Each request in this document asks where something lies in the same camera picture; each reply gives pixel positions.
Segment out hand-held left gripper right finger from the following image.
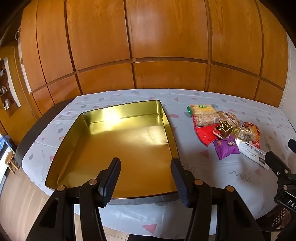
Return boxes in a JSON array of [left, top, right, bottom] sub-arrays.
[[171, 158, 271, 241]]

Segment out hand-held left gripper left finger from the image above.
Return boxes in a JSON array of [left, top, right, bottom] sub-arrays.
[[25, 158, 121, 241]]

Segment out long white snack box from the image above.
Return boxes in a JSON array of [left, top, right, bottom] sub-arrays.
[[236, 139, 271, 170]]

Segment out gold tin box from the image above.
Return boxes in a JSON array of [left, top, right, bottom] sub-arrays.
[[45, 100, 179, 205]]

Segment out clear yellow seed bag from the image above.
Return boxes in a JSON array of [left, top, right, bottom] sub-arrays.
[[231, 126, 256, 144]]

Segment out plain red snack packet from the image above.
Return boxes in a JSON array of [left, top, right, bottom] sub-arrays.
[[195, 125, 220, 147]]

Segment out purple snack packet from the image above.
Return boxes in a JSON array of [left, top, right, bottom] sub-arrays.
[[213, 136, 240, 160]]

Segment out dark brown gold-label packet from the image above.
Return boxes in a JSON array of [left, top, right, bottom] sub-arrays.
[[215, 120, 234, 139]]

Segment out sesame bar packet red ends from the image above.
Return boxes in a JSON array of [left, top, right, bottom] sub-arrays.
[[192, 112, 220, 128]]

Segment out beige round pastry packet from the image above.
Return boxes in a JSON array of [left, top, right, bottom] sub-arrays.
[[217, 111, 242, 127]]

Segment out green cracker packet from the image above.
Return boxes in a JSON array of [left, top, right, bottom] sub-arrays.
[[187, 104, 218, 115]]

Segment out dark woven chair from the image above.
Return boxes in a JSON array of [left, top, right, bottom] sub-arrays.
[[261, 205, 296, 241]]

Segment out black table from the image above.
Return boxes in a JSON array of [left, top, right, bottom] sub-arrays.
[[15, 100, 81, 168]]

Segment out small wooden stool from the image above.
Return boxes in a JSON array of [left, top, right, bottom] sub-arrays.
[[5, 151, 21, 175]]

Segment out white low cabinet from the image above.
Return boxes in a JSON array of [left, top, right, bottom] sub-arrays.
[[0, 151, 8, 186]]

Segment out wooden door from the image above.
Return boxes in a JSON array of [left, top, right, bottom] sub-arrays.
[[0, 45, 41, 145]]

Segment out blue checked cloth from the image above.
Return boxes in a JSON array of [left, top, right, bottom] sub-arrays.
[[0, 136, 10, 153]]

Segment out group of small bottles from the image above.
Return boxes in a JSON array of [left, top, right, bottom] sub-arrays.
[[0, 67, 13, 110]]

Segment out wooden panelled cabinet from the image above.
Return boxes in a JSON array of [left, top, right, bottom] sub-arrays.
[[20, 0, 289, 116]]

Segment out wall niche shelf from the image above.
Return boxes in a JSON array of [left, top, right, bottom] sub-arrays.
[[0, 57, 22, 118]]

